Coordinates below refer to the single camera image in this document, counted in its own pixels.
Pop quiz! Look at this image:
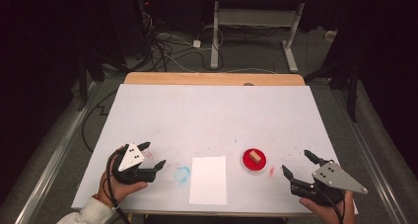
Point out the tangle of floor cables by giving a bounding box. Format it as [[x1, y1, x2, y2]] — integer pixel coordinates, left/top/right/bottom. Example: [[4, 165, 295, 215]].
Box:
[[139, 11, 228, 73]]

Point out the person's right hand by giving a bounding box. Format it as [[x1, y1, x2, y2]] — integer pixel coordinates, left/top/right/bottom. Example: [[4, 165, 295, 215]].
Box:
[[299, 190, 357, 224]]

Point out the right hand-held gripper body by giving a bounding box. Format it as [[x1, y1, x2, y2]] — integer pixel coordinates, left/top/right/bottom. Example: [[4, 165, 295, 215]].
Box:
[[290, 160, 369, 207]]

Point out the red ink pad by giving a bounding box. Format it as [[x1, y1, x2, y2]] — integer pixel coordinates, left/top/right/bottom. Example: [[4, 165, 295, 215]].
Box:
[[241, 147, 268, 174]]

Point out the orange bracelet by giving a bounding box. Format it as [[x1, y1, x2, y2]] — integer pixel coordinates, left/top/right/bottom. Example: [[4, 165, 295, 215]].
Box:
[[92, 193, 116, 209]]

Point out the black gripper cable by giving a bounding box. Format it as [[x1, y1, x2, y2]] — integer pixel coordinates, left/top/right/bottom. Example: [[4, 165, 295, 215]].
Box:
[[313, 187, 346, 224], [105, 148, 132, 224]]

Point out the white metal desk frame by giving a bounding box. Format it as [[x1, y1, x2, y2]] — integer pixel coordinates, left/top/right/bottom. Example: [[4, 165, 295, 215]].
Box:
[[196, 0, 350, 74]]

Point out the metal floor rail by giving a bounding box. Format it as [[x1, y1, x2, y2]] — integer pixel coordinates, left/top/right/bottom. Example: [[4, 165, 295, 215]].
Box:
[[330, 85, 410, 224], [14, 81, 101, 224]]

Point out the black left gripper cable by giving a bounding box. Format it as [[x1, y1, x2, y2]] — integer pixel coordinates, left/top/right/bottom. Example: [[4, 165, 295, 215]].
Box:
[[105, 148, 132, 224]]

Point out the wooden table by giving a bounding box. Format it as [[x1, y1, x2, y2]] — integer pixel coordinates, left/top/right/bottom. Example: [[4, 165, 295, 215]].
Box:
[[123, 71, 307, 87]]

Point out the wooden stamp block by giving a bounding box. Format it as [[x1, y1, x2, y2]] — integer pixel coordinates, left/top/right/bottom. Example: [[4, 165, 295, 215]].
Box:
[[248, 150, 262, 164]]

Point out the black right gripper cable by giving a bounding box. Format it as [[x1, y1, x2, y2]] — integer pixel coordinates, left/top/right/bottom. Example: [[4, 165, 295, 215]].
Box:
[[313, 187, 346, 224]]

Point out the white paper sheet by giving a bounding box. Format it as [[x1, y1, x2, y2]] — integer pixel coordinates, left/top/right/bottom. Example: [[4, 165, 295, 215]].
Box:
[[188, 155, 228, 206]]

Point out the black stand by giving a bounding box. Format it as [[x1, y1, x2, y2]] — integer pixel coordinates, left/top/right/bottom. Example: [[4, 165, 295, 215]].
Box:
[[76, 50, 106, 112], [304, 49, 363, 123]]

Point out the black floor cable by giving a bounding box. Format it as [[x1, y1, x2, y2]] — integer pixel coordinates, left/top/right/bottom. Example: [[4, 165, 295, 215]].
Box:
[[81, 90, 118, 153]]

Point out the person's left hand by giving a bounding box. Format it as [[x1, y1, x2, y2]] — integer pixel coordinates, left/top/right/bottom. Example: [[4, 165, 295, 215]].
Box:
[[98, 156, 149, 204]]

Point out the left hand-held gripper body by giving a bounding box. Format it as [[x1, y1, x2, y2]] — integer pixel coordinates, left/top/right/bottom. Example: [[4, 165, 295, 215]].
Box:
[[111, 142, 158, 186]]

